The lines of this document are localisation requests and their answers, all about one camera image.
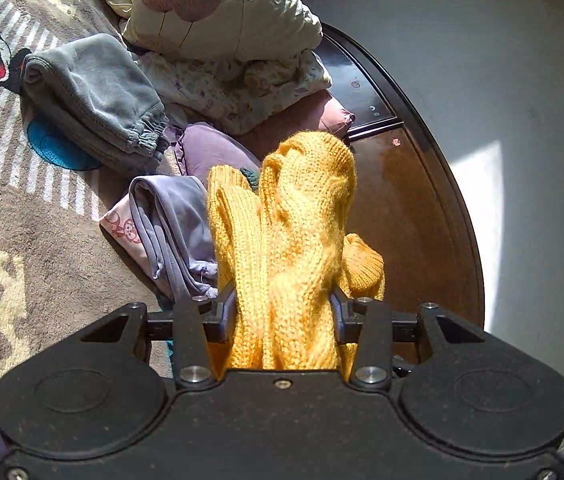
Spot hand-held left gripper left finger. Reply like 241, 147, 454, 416
79, 282, 239, 392

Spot green yellow garment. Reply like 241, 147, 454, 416
239, 166, 263, 192

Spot cartoon mouse printed blanket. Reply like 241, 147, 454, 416
0, 0, 223, 441

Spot pink printed cloth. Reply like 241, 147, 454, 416
99, 195, 163, 281

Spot folded grey pants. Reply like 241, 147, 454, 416
19, 34, 170, 171

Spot yellow knit sweater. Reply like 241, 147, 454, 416
206, 131, 387, 373

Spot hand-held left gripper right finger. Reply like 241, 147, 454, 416
329, 287, 487, 392

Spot pink purple garment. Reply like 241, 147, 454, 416
234, 91, 357, 151

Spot floral white quilt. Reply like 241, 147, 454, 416
134, 50, 333, 136

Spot folded lilac garment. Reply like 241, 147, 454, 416
129, 175, 220, 301

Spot cream duvet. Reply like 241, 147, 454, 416
82, 0, 323, 63

